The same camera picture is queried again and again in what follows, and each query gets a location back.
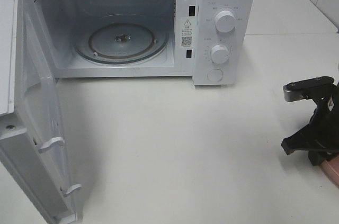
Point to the white microwave oven body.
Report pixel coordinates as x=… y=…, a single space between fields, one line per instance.
x=63 y=17

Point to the glass microwave turntable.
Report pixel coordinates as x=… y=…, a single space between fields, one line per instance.
x=122 y=38

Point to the round door release button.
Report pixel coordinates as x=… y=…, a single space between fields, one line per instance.
x=215 y=75

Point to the pink round plate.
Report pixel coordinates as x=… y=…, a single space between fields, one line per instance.
x=331 y=168

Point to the white microwave door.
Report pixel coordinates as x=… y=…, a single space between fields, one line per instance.
x=33 y=145

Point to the white upper power knob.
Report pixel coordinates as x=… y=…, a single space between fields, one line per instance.
x=225 y=21

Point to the white lower timer knob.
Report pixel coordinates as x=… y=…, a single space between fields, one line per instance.
x=219 y=54

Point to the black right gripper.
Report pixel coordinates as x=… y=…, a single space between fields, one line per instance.
x=320 y=137

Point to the white warning label sticker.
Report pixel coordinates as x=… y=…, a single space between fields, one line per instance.
x=187 y=31

